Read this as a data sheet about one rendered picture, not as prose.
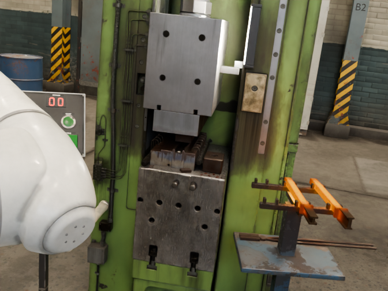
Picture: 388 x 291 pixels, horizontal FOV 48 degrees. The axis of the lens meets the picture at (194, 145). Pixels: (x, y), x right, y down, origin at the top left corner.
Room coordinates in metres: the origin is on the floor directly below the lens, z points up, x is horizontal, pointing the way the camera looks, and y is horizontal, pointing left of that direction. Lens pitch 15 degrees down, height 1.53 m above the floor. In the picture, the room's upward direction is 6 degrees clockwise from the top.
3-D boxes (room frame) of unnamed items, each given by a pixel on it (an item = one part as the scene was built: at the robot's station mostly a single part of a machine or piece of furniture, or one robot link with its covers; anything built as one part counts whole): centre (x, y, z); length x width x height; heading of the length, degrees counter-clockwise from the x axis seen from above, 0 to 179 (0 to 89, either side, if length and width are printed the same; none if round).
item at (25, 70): (6.08, 2.51, 0.44); 0.59 x 0.59 x 0.88
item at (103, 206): (1.79, 0.44, 0.62); 0.44 x 0.05 x 0.05; 173
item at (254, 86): (1.93, -0.24, 1.27); 0.09 x 0.02 x 0.17; 83
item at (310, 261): (1.62, -0.42, 0.67); 0.40 x 0.30 x 0.02; 92
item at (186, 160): (2.05, 0.06, 0.96); 0.42 x 0.20 x 0.09; 173
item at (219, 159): (1.88, -0.10, 0.95); 0.12 x 0.08 x 0.06; 173
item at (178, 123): (2.05, 0.06, 1.12); 0.42 x 0.20 x 0.10; 173
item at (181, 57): (2.04, 0.02, 1.37); 0.42 x 0.39 x 0.40; 173
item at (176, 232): (2.05, 0.01, 0.69); 0.56 x 0.38 x 0.45; 173
